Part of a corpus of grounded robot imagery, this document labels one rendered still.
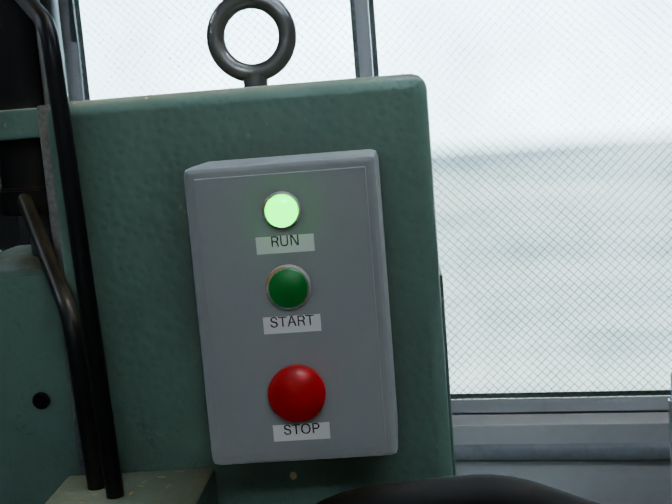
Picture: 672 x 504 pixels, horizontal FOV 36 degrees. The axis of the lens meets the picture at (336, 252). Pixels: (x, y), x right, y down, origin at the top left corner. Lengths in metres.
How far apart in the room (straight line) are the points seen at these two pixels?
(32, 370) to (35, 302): 0.04
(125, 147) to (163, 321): 0.10
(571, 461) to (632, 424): 0.14
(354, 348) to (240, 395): 0.07
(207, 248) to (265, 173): 0.05
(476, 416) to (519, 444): 0.11
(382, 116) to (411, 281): 0.10
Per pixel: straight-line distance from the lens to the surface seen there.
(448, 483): 0.59
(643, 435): 2.08
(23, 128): 0.70
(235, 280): 0.54
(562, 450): 2.08
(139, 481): 0.62
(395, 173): 0.59
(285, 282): 0.53
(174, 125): 0.60
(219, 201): 0.53
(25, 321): 0.68
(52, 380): 0.68
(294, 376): 0.53
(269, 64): 0.69
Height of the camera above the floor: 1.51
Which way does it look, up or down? 8 degrees down
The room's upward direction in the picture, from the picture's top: 5 degrees counter-clockwise
